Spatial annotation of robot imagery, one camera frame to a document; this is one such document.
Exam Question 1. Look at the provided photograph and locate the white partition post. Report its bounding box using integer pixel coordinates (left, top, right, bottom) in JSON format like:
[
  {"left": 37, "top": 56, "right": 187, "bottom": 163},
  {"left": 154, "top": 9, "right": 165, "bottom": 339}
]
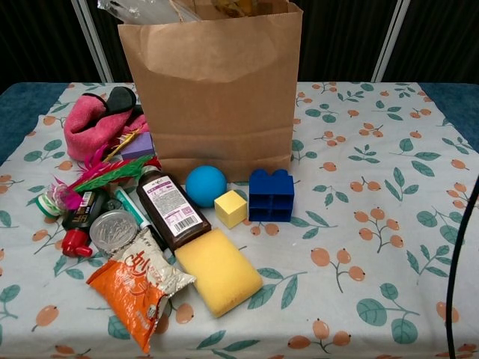
[
  {"left": 370, "top": 0, "right": 411, "bottom": 83},
  {"left": 70, "top": 0, "right": 115, "bottom": 84}
]

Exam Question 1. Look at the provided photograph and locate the orange snack packet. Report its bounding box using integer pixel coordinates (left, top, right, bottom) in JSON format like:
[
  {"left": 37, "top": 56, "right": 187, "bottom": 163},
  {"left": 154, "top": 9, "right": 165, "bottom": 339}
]
[{"left": 85, "top": 227, "right": 198, "bottom": 355}]

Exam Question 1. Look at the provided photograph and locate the blue toy brick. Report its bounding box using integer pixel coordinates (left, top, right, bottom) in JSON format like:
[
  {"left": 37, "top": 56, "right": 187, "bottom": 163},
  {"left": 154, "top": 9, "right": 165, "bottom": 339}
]
[{"left": 248, "top": 168, "right": 296, "bottom": 224}]

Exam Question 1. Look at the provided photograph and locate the purple foam block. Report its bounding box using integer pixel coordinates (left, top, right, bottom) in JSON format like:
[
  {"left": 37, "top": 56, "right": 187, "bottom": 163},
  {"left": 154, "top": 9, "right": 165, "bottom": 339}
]
[{"left": 120, "top": 131, "right": 156, "bottom": 161}]

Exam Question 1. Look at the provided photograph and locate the floral tablecloth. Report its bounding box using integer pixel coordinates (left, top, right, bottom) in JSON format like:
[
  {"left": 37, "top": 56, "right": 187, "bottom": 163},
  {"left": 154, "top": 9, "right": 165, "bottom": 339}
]
[{"left": 0, "top": 81, "right": 479, "bottom": 359}]

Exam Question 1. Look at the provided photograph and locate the yellow sponge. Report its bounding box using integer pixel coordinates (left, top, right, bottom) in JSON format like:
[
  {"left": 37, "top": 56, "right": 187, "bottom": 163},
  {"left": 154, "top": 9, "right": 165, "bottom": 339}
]
[{"left": 174, "top": 227, "right": 264, "bottom": 319}]

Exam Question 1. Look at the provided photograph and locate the brown bottle purple label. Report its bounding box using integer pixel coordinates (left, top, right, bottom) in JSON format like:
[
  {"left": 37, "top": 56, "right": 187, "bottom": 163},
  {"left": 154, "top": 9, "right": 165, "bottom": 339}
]
[{"left": 135, "top": 165, "right": 213, "bottom": 255}]

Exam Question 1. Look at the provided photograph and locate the green white tube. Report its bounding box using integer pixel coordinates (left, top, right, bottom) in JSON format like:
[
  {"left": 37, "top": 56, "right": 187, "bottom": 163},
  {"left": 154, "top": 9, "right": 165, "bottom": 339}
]
[{"left": 113, "top": 185, "right": 154, "bottom": 229}]

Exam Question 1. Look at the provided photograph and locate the clear plastic cup sleeve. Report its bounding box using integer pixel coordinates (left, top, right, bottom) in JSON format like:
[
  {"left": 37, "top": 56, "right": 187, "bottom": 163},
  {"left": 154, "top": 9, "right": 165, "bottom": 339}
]
[{"left": 95, "top": 0, "right": 188, "bottom": 25}]

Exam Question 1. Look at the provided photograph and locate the black object on cloth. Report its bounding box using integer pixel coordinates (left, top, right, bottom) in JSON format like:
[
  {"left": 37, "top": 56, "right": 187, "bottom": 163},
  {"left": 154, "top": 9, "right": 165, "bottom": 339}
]
[{"left": 82, "top": 86, "right": 145, "bottom": 117}]

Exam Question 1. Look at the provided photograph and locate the blue ball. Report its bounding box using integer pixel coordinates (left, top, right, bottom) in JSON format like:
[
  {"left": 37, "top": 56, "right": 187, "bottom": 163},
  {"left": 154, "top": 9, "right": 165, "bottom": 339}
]
[{"left": 185, "top": 165, "right": 228, "bottom": 209}]

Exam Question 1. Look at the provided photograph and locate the blue table cover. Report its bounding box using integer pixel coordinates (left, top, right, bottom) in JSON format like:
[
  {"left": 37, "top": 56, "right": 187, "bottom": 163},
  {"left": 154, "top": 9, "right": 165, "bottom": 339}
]
[{"left": 0, "top": 81, "right": 479, "bottom": 168}]

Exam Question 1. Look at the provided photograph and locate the black bottle red cap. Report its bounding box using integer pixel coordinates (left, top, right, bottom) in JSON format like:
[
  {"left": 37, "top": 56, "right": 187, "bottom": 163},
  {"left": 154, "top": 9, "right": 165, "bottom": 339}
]
[{"left": 61, "top": 188, "right": 109, "bottom": 258}]

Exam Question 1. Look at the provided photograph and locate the brown paper bag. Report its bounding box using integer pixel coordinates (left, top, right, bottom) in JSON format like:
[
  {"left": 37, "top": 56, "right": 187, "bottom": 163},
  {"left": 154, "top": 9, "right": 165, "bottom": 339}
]
[{"left": 118, "top": 0, "right": 304, "bottom": 184}]

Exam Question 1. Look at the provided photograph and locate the pink towel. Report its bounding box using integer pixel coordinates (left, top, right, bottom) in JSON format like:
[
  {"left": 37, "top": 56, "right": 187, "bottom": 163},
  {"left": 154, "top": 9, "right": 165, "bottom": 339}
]
[{"left": 62, "top": 93, "right": 150, "bottom": 162}]

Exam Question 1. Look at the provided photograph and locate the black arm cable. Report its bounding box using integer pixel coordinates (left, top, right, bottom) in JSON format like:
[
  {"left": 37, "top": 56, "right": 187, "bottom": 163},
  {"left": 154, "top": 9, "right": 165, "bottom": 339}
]
[{"left": 445, "top": 179, "right": 479, "bottom": 359}]

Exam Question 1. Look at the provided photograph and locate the black pleated curtain panel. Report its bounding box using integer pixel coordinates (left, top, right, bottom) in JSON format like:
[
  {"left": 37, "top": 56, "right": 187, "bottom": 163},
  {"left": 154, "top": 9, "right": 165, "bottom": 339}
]
[
  {"left": 293, "top": 0, "right": 397, "bottom": 83},
  {"left": 85, "top": 0, "right": 135, "bottom": 84},
  {"left": 0, "top": 0, "right": 104, "bottom": 94},
  {"left": 381, "top": 0, "right": 479, "bottom": 84}
]

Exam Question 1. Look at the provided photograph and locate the yellow cube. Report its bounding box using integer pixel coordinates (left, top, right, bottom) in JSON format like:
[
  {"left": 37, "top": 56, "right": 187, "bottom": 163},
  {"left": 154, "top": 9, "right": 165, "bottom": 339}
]
[{"left": 213, "top": 189, "right": 248, "bottom": 229}]

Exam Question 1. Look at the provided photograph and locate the colourful feather shuttlecock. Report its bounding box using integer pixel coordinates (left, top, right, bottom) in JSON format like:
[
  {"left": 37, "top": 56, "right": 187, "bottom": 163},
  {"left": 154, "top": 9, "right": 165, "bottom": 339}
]
[{"left": 35, "top": 129, "right": 165, "bottom": 220}]

